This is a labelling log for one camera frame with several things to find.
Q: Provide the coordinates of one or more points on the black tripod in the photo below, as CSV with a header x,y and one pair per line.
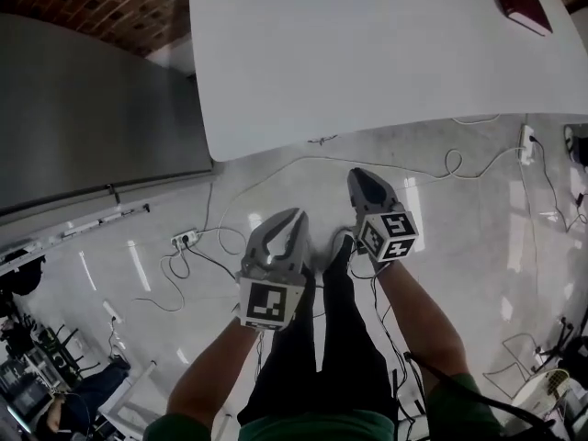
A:
x,y
562,342

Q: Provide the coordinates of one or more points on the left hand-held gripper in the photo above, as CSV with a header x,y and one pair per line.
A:
x,y
268,299

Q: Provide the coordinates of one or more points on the person's black trousers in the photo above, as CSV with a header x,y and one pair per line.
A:
x,y
344,338

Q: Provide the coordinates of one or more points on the white wooden drawer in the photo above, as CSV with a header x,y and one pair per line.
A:
x,y
321,139

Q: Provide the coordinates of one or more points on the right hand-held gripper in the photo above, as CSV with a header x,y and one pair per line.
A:
x,y
390,234

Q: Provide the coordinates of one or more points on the person's left forearm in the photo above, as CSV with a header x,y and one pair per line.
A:
x,y
211,370

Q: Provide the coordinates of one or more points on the person's green shirt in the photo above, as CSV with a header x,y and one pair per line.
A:
x,y
321,427

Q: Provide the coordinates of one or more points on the white mesh racket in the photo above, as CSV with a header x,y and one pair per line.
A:
x,y
544,386

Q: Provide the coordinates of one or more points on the white desk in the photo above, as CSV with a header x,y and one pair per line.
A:
x,y
358,62

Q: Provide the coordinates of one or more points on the white power strip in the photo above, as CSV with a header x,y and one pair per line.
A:
x,y
184,239
527,143

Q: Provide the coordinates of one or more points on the person's right forearm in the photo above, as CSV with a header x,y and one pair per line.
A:
x,y
422,320

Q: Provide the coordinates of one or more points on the white side table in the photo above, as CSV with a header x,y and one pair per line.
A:
x,y
131,398

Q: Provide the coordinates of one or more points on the white shelf rack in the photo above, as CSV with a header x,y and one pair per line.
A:
x,y
69,232

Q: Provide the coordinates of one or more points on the grey refrigerator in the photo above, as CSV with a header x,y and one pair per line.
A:
x,y
92,108

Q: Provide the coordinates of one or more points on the person's right shoe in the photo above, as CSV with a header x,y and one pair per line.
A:
x,y
341,246

